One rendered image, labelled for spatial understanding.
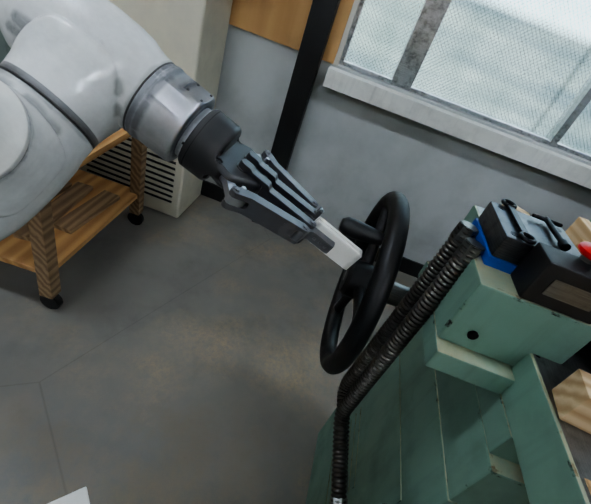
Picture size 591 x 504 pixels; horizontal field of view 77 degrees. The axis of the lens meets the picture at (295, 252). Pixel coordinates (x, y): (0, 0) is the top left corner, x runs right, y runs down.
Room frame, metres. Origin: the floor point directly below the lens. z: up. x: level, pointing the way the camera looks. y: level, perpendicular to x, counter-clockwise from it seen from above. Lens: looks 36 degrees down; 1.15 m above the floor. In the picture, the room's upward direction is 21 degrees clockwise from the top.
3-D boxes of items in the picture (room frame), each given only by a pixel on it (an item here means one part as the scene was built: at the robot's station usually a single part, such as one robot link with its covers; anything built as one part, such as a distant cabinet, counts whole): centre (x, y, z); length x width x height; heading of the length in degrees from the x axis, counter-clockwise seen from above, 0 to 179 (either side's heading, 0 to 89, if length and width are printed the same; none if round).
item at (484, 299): (0.40, -0.26, 0.91); 0.15 x 0.14 x 0.09; 0
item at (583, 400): (0.26, -0.31, 0.92); 0.05 x 0.04 x 0.04; 83
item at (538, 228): (0.39, -0.25, 0.99); 0.13 x 0.11 x 0.06; 0
